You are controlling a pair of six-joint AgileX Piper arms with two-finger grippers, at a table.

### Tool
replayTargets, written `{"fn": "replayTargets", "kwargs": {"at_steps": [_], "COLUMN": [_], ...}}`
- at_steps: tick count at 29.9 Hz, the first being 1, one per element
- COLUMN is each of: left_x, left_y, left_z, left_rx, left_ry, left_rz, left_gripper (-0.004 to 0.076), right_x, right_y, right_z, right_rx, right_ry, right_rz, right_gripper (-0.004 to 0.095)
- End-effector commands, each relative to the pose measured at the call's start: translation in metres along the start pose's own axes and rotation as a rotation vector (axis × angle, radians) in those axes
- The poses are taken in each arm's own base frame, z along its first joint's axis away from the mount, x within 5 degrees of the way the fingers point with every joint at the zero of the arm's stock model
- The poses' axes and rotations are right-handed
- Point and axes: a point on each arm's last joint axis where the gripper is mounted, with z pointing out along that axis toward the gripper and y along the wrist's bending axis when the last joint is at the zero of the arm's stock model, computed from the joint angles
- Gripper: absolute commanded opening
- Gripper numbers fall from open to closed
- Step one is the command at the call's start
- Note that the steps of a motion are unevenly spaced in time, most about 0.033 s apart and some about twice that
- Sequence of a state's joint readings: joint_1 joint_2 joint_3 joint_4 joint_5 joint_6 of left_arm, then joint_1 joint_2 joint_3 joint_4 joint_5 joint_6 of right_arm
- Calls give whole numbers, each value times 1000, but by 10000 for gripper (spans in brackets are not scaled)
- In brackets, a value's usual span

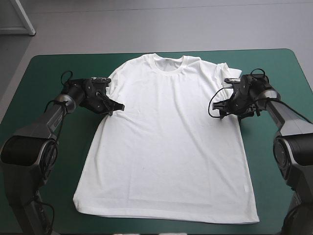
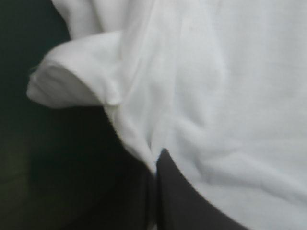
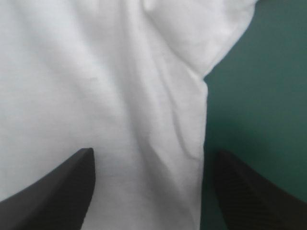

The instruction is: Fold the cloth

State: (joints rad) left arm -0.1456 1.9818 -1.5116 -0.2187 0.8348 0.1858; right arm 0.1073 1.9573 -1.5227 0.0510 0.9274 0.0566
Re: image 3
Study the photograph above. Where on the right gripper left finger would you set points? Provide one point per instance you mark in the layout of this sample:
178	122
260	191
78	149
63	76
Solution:
55	196

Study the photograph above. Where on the white T-shirt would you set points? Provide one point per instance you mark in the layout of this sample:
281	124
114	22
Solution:
115	86

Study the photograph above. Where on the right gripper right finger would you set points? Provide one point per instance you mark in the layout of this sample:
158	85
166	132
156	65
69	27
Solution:
249	198

